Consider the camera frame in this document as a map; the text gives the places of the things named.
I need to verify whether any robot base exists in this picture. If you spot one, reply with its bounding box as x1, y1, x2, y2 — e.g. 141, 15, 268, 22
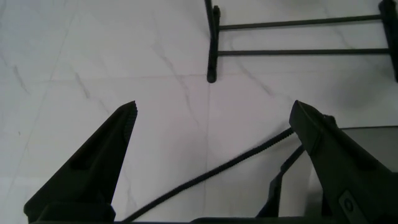
189, 114, 398, 223

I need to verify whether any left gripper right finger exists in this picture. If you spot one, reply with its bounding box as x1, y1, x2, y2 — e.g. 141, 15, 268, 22
289, 100, 398, 224

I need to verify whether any black cable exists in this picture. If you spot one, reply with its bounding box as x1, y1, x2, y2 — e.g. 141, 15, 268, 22
122, 127, 295, 223

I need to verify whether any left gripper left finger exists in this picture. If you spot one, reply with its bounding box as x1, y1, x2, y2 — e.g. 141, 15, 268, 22
24, 100, 139, 223

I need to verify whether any black clothes rack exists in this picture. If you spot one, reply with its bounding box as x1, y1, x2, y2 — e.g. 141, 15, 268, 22
204, 0, 398, 84

